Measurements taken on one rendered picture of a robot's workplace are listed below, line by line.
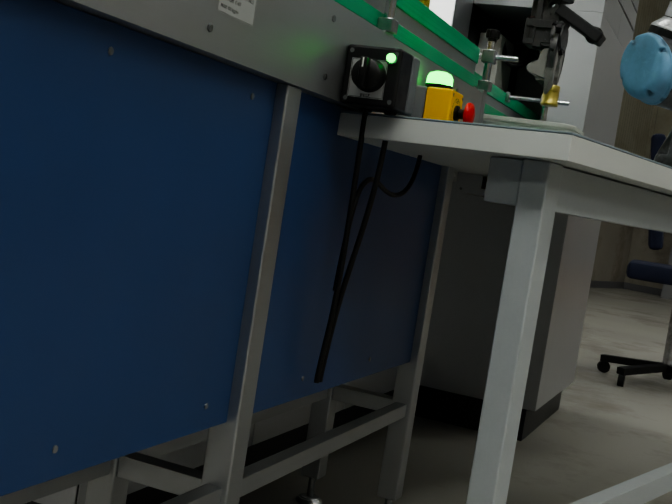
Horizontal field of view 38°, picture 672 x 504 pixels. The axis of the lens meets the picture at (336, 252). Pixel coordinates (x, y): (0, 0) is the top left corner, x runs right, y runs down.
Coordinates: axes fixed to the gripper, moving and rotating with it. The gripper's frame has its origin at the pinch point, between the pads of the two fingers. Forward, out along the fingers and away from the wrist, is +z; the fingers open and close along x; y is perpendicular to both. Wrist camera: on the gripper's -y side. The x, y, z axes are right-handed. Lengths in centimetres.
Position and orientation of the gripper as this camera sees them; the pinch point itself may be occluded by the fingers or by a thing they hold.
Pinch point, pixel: (551, 89)
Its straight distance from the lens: 217.8
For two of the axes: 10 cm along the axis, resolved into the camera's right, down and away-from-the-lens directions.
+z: -1.6, 9.8, 0.7
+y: -9.0, -1.7, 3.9
